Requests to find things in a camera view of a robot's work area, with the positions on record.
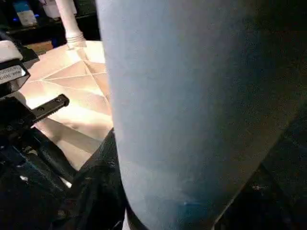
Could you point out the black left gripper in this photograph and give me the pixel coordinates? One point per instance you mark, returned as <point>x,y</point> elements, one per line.
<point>17,120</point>

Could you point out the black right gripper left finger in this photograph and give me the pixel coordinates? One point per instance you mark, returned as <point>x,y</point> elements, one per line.
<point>96,191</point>

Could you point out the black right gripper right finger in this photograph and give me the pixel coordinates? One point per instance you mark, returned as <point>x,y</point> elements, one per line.
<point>268,206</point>

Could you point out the white plastic table top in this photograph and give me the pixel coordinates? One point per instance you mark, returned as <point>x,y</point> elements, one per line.
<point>76,91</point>

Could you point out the white plastic table leg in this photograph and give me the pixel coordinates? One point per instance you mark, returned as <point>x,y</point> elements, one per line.
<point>69,21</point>
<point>192,105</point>

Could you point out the black plastic mat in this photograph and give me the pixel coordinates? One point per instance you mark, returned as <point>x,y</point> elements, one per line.
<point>295,143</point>

